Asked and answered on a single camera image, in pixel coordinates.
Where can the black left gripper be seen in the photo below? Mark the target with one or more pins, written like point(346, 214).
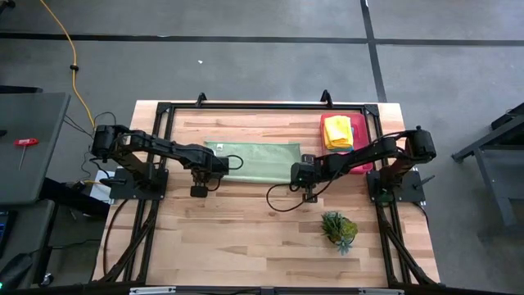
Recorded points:
point(202, 162)

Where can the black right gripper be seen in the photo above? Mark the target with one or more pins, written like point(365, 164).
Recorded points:
point(321, 168)

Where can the teal microfiber towel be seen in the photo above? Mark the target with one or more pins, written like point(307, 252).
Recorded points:
point(341, 149)

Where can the light green microfiber towel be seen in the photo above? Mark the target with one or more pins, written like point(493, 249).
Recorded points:
point(258, 162)

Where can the pink microfiber towel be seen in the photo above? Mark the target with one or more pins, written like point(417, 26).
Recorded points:
point(362, 168)

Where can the yellow microfiber towel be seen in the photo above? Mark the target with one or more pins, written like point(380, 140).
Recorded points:
point(337, 131)

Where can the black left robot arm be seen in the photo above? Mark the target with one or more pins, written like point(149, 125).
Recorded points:
point(143, 143)

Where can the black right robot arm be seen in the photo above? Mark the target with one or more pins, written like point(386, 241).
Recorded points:
point(368, 153)

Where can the potted succulent plant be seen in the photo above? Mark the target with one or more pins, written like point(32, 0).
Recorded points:
point(339, 231)

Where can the pink translucent plastic bin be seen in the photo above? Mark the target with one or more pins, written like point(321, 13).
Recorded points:
point(362, 123)

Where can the white box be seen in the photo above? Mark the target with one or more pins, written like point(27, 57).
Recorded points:
point(100, 192)

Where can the grey metal stand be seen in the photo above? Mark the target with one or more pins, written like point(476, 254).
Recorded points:
point(464, 155)

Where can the grey side table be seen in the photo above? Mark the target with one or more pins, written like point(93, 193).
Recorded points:
point(41, 123)

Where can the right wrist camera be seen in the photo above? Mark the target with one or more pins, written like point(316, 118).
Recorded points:
point(302, 173)

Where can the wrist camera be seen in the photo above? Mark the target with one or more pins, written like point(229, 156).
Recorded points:
point(221, 165)
point(302, 173)

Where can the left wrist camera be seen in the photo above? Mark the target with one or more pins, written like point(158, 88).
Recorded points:
point(221, 165)

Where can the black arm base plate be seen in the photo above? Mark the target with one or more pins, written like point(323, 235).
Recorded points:
point(409, 186)
point(123, 190)

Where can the black aluminium table frame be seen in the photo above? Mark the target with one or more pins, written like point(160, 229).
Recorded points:
point(245, 106)

